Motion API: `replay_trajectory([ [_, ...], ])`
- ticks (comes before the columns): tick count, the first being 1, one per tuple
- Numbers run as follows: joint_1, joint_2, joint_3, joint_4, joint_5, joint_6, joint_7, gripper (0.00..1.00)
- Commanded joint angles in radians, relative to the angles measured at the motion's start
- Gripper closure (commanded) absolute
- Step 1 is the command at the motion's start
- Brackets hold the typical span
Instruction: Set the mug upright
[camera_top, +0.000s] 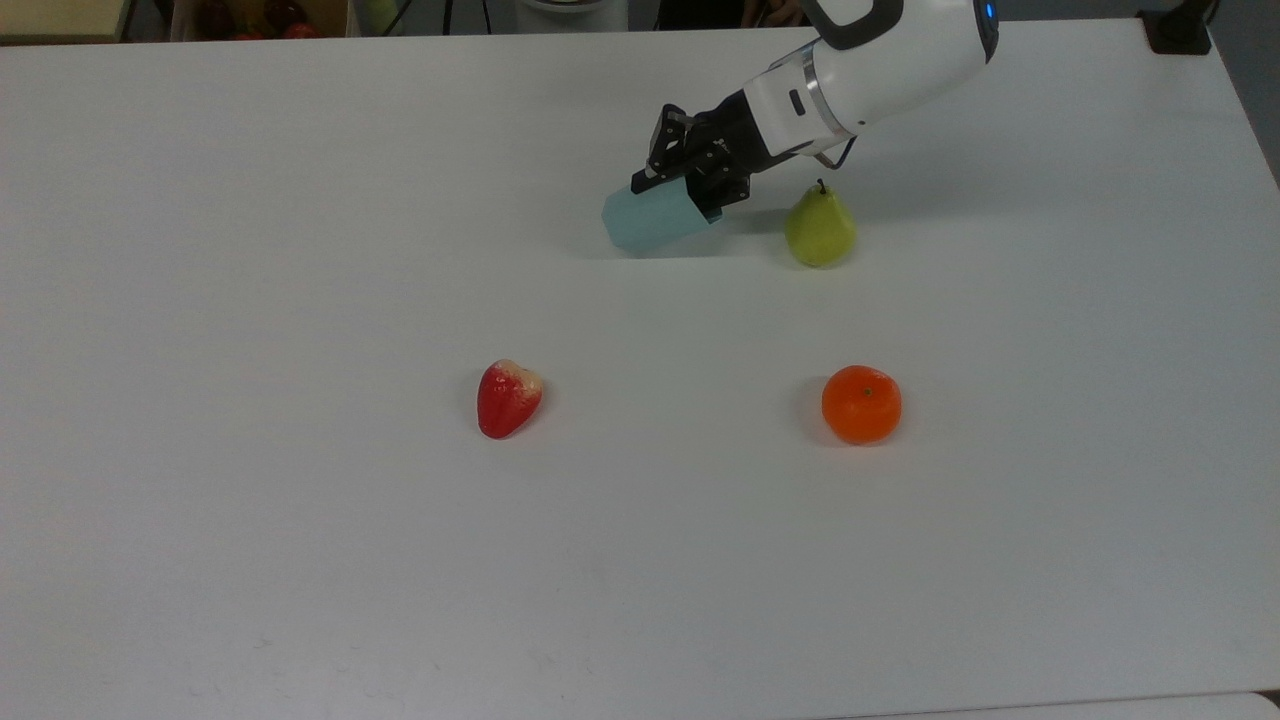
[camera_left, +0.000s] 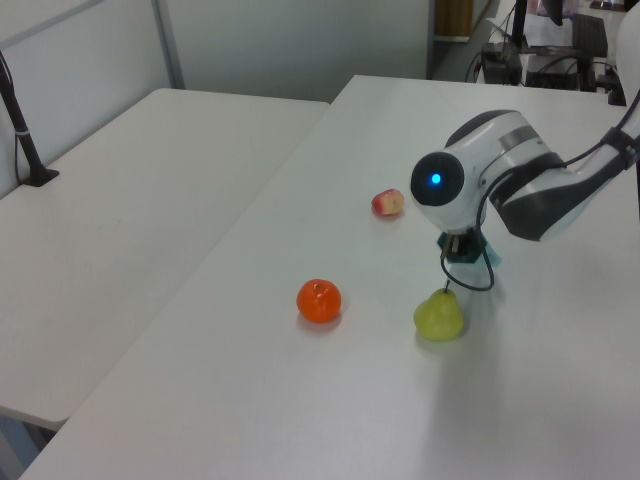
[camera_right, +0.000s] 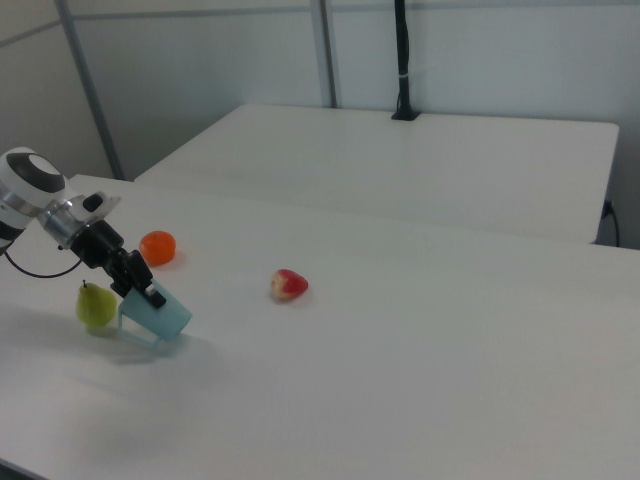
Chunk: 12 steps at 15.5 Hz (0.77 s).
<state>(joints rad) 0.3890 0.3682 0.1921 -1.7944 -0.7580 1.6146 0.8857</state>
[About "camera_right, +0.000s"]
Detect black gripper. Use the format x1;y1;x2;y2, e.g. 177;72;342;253
71;218;168;309

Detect light blue mug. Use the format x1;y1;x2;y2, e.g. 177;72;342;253
116;278;194;352

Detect green pear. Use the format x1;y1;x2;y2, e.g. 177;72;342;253
75;279;119;327

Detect orange mandarin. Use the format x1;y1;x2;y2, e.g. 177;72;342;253
139;230;178;267

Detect red strawberry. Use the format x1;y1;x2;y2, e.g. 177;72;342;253
270;268;310;304

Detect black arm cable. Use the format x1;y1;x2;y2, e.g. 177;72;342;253
0;243;85;279

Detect black camera pole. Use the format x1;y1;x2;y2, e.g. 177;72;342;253
390;0;422;122

